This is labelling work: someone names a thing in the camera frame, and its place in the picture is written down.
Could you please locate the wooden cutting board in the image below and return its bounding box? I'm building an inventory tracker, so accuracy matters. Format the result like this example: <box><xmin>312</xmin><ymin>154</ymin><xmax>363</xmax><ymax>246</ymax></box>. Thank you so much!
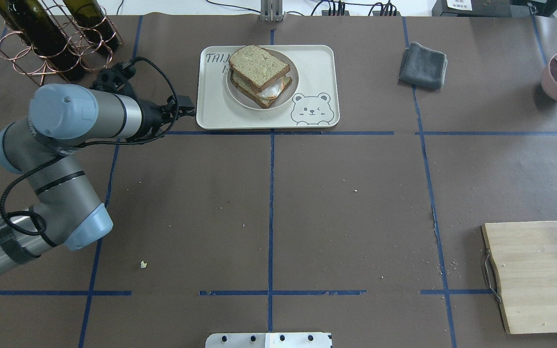
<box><xmin>482</xmin><ymin>221</ymin><xmax>557</xmax><ymax>334</ymax></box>

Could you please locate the dark wine bottle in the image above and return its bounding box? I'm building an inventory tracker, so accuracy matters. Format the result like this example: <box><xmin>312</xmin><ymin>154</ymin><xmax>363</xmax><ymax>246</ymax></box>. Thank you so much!
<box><xmin>0</xmin><ymin>0</ymin><xmax>86</xmax><ymax>82</ymax></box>
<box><xmin>64</xmin><ymin>0</ymin><xmax>120</xmax><ymax>55</ymax></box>

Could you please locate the fried egg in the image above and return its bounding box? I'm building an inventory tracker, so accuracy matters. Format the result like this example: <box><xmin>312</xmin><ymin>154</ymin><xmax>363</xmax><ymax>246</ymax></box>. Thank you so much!
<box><xmin>256</xmin><ymin>75</ymin><xmax>292</xmax><ymax>100</ymax></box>

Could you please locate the bread slice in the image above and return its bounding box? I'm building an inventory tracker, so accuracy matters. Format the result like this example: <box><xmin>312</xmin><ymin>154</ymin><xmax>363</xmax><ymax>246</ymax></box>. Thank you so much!
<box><xmin>230</xmin><ymin>72</ymin><xmax>278</xmax><ymax>109</ymax></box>
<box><xmin>229</xmin><ymin>45</ymin><xmax>291</xmax><ymax>92</ymax></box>

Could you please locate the bread slice under egg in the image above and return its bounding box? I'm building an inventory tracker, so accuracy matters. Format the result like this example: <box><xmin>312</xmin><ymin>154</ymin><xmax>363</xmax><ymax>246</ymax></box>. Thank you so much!
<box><xmin>230</xmin><ymin>72</ymin><xmax>278</xmax><ymax>109</ymax></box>

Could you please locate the copper wire bottle rack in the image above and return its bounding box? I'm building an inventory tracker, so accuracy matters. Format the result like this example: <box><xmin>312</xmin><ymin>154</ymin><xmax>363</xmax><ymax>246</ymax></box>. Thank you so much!
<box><xmin>0</xmin><ymin>0</ymin><xmax>122</xmax><ymax>86</ymax></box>

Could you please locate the cream bear tray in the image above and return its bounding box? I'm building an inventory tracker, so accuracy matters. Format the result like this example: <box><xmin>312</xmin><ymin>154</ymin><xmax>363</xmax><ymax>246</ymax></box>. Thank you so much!
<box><xmin>196</xmin><ymin>45</ymin><xmax>340</xmax><ymax>130</ymax></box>

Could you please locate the dark wine bottle lower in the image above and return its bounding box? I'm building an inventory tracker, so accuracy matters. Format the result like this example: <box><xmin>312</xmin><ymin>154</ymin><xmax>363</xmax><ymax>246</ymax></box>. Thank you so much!
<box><xmin>64</xmin><ymin>0</ymin><xmax>120</xmax><ymax>55</ymax></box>

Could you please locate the black power strip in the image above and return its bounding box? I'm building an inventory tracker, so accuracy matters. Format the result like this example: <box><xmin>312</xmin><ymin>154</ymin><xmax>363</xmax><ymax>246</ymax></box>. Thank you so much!
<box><xmin>311</xmin><ymin>0</ymin><xmax>401</xmax><ymax>17</ymax></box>

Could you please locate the white round plate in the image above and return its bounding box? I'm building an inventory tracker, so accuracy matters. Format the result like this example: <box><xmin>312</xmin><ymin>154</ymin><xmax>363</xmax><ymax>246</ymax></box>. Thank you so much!
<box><xmin>225</xmin><ymin>46</ymin><xmax>299</xmax><ymax>111</ymax></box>

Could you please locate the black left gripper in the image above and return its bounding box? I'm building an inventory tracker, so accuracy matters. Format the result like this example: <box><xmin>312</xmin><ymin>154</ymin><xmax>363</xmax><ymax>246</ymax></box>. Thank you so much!
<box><xmin>90</xmin><ymin>61</ymin><xmax>196</xmax><ymax>142</ymax></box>

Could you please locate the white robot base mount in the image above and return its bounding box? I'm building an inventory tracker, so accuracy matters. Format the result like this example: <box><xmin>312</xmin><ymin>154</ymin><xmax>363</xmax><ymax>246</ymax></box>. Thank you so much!
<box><xmin>205</xmin><ymin>332</ymin><xmax>333</xmax><ymax>348</ymax></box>

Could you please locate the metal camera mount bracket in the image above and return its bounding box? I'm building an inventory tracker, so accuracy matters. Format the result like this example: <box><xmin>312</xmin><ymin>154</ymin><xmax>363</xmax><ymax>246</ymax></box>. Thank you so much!
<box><xmin>260</xmin><ymin>0</ymin><xmax>285</xmax><ymax>22</ymax></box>

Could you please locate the dark wine bottle upper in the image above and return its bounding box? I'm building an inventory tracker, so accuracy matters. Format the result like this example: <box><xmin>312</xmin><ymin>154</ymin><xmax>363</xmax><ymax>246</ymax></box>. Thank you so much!
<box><xmin>0</xmin><ymin>0</ymin><xmax>86</xmax><ymax>82</ymax></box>

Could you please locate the grey folded cloth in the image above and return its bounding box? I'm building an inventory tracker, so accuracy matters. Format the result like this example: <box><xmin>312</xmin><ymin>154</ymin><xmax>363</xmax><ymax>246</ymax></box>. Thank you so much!
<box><xmin>398</xmin><ymin>42</ymin><xmax>447</xmax><ymax>90</ymax></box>

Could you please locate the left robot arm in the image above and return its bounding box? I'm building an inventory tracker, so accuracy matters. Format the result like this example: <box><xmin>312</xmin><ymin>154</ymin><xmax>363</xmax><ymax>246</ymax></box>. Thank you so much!
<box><xmin>0</xmin><ymin>57</ymin><xmax>195</xmax><ymax>275</ymax></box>

